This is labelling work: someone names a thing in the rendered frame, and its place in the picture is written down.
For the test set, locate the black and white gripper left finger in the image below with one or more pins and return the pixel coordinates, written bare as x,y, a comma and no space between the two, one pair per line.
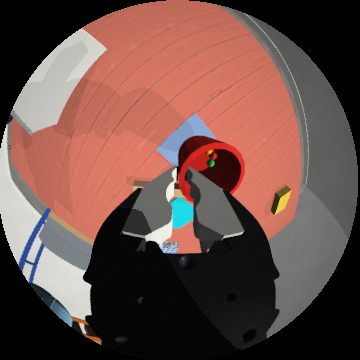
145,215

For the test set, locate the yellow sponge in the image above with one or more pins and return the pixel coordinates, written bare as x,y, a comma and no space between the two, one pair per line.
280,200

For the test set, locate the red cup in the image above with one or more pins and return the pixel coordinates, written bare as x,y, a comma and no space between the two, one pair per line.
228,169

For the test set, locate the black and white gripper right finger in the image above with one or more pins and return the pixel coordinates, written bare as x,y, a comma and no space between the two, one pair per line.
220,216

